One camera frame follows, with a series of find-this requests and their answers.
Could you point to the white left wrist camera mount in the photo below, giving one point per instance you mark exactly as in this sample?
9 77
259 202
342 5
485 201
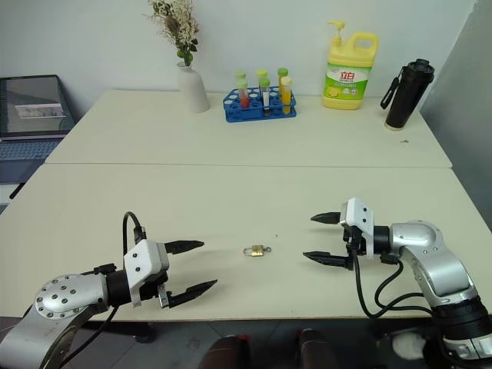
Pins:
144 257

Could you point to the green cap test tube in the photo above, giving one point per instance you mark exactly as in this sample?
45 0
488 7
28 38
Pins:
240 74
261 73

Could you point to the green cap red liquid tube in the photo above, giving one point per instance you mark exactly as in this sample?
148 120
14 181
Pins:
243 96

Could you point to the grey laptop computer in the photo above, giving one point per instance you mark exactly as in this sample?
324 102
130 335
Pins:
30 104

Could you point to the dark rounded shape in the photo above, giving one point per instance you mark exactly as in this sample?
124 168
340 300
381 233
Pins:
317 350
227 353

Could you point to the blue test tube rack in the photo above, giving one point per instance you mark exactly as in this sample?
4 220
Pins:
255 111

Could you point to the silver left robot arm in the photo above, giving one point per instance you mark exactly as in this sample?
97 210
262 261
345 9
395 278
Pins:
57 300

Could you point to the white ceramic vase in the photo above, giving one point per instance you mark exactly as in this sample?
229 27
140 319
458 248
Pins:
194 90

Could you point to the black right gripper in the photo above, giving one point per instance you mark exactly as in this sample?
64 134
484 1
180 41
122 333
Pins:
354 240

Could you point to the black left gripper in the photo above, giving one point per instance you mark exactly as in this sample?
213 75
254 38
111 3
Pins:
150 291

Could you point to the dried flower bunch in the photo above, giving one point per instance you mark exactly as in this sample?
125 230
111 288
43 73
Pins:
177 23

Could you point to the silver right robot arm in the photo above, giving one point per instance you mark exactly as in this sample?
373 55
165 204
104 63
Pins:
423 246

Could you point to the yellow dish soap pump bottle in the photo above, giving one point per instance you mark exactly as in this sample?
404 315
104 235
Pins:
348 80

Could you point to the yellow cap orange liquid tube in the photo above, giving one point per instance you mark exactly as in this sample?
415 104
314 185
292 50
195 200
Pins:
286 96

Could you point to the green cap clear tube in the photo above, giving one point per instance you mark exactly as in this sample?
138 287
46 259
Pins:
264 90

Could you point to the white fuzzy round object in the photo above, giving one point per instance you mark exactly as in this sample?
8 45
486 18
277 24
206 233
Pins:
408 345

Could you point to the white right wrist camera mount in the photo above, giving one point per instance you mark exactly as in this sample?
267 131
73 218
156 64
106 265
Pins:
355 215

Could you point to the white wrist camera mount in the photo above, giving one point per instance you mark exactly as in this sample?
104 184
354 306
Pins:
144 257
355 215

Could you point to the small brass padlock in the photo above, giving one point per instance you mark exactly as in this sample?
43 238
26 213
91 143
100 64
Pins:
257 251

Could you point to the green cap yellow liquid tube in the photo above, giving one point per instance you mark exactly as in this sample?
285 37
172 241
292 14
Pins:
283 72

